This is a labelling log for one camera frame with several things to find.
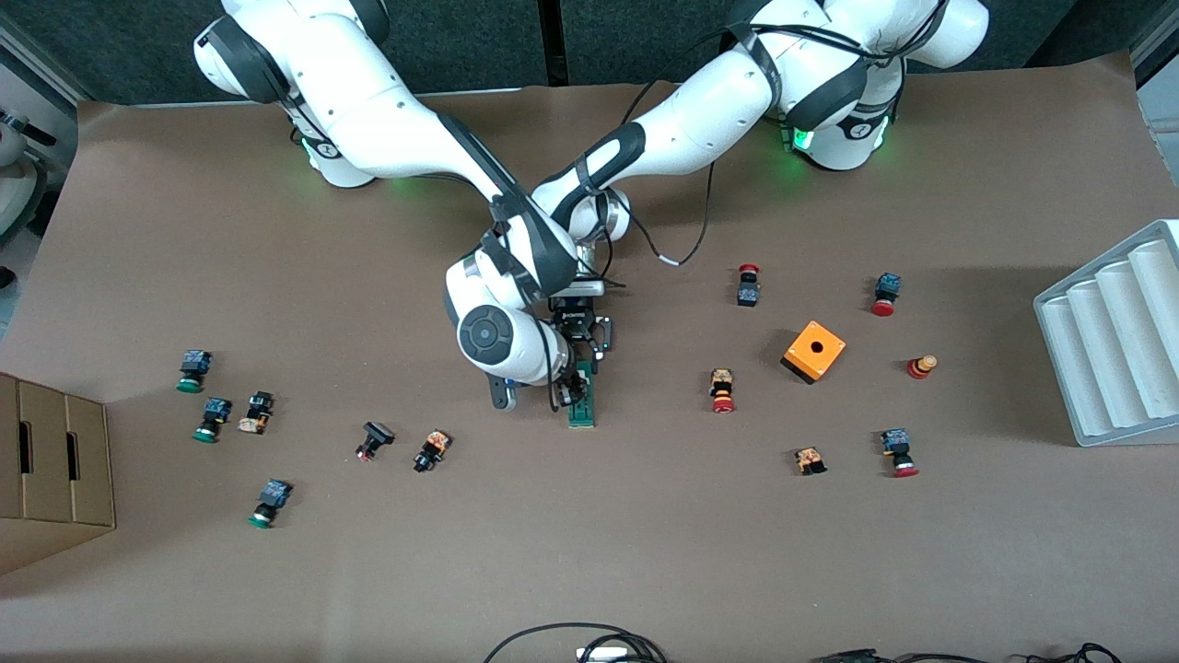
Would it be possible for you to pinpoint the brown table cover sheet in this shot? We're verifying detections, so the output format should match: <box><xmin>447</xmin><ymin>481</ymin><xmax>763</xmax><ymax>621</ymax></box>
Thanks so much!
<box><xmin>0</xmin><ymin>51</ymin><xmax>1179</xmax><ymax>663</ymax></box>

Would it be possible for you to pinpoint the red mushroom button blue block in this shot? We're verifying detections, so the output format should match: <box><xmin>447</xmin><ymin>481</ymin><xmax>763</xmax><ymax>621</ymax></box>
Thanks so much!
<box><xmin>880</xmin><ymin>427</ymin><xmax>920</xmax><ymax>479</ymax></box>
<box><xmin>870</xmin><ymin>272</ymin><xmax>904</xmax><ymax>318</ymax></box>

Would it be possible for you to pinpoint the white machine part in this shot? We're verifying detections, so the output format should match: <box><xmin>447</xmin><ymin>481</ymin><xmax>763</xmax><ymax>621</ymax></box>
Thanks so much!
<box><xmin>0</xmin><ymin>109</ymin><xmax>58</xmax><ymax>248</ymax></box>

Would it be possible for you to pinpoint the green load switch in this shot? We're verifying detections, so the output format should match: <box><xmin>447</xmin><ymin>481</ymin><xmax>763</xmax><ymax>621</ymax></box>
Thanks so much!
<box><xmin>566</xmin><ymin>361</ymin><xmax>598</xmax><ymax>430</ymax></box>

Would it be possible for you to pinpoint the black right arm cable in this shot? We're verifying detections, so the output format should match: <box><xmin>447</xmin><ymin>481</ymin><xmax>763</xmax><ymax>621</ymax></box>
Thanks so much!
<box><xmin>493</xmin><ymin>221</ymin><xmax>567</xmax><ymax>412</ymax></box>

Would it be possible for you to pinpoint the black switch white rectangular face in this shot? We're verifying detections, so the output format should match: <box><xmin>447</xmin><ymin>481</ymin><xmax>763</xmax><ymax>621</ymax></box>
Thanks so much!
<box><xmin>355</xmin><ymin>421</ymin><xmax>397</xmax><ymax>462</ymax></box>

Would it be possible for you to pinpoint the white grooved plastic tray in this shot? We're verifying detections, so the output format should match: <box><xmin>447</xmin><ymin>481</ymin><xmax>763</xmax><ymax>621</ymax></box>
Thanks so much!
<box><xmin>1033</xmin><ymin>218</ymin><xmax>1179</xmax><ymax>448</ymax></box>

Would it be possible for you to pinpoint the thin black cable loop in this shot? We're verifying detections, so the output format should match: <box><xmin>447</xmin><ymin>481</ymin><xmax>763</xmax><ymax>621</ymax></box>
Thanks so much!
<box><xmin>482</xmin><ymin>622</ymin><xmax>646</xmax><ymax>663</ymax></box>

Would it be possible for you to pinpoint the brown cardboard box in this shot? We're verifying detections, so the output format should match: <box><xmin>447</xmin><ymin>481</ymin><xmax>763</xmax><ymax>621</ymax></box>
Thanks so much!
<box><xmin>0</xmin><ymin>371</ymin><xmax>118</xmax><ymax>576</ymax></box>

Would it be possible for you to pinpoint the thick black cable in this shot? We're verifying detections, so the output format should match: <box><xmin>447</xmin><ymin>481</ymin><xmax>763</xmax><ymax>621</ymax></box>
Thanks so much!
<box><xmin>578</xmin><ymin>632</ymin><xmax>670</xmax><ymax>663</ymax></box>

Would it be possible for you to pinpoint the orange push button enclosure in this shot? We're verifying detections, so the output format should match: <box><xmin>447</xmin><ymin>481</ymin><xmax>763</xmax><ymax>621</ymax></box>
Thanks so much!
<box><xmin>779</xmin><ymin>320</ymin><xmax>847</xmax><ymax>386</ymax></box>

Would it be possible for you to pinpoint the black cable white tip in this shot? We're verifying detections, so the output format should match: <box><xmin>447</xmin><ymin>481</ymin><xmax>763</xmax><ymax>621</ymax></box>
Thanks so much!
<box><xmin>603</xmin><ymin>161</ymin><xmax>718</xmax><ymax>286</ymax></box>

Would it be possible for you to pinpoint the green mushroom push button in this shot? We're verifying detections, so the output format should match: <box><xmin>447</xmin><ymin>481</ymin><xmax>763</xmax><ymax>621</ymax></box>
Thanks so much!
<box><xmin>247</xmin><ymin>478</ymin><xmax>294</xmax><ymax>530</ymax></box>
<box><xmin>192</xmin><ymin>397</ymin><xmax>233</xmax><ymax>445</ymax></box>
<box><xmin>176</xmin><ymin>349</ymin><xmax>214</xmax><ymax>394</ymax></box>

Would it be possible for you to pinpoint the black cable bundle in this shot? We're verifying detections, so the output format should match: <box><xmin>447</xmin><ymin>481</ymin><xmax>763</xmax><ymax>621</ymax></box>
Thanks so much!
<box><xmin>811</xmin><ymin>643</ymin><xmax>1125</xmax><ymax>663</ymax></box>

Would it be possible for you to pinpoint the black vertical post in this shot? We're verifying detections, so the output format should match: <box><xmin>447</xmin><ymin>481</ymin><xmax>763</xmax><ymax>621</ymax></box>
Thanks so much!
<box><xmin>539</xmin><ymin>0</ymin><xmax>565</xmax><ymax>87</ymax></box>

